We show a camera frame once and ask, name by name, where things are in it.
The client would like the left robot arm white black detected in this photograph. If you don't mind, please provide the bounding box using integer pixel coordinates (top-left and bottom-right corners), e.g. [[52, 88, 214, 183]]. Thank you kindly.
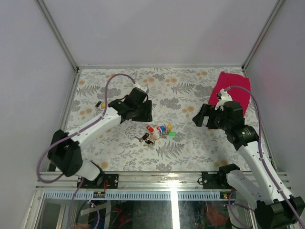
[[48, 85, 152, 188]]

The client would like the black round-head key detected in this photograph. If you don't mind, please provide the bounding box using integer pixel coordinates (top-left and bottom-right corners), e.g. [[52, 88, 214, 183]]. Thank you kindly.
[[142, 133, 149, 140]]

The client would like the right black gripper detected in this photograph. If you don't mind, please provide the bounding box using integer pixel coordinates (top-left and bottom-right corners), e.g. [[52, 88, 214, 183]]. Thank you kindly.
[[192, 104, 231, 131]]

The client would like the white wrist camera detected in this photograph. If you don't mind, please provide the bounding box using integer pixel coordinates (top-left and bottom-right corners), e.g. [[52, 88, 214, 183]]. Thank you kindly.
[[133, 83, 149, 94], [215, 89, 232, 110]]

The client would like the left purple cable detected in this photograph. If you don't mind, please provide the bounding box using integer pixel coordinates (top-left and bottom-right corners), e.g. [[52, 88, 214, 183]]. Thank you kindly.
[[37, 73, 142, 229]]

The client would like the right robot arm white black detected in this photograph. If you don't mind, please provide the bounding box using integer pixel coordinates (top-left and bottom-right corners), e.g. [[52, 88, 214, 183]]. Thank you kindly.
[[193, 101, 305, 229]]

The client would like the yellow key tag on ring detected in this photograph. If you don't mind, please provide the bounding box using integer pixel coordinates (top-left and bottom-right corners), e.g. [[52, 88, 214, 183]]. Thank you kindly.
[[167, 124, 172, 131]]

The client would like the aluminium front rail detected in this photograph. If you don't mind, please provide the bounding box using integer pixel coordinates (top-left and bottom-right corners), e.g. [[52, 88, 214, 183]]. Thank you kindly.
[[35, 171, 293, 201]]

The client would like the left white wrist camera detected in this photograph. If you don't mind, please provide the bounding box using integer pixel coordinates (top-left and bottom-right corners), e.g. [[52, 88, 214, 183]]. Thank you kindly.
[[133, 83, 149, 94]]

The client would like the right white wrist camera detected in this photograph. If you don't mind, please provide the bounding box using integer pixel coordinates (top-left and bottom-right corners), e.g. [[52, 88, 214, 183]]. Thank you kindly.
[[215, 89, 232, 110]]

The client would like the red folded cloth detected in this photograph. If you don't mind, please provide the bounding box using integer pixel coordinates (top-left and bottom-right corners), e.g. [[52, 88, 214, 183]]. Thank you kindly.
[[208, 72, 251, 115]]

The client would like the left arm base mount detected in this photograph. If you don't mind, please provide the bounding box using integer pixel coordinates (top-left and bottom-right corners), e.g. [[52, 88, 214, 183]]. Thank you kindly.
[[77, 174, 119, 189]]

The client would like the silver key left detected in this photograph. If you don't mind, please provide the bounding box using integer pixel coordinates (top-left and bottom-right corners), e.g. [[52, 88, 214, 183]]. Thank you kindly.
[[134, 136, 143, 142]]

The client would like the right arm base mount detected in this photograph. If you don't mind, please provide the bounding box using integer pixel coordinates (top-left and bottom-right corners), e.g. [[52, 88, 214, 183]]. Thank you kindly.
[[197, 172, 230, 189]]

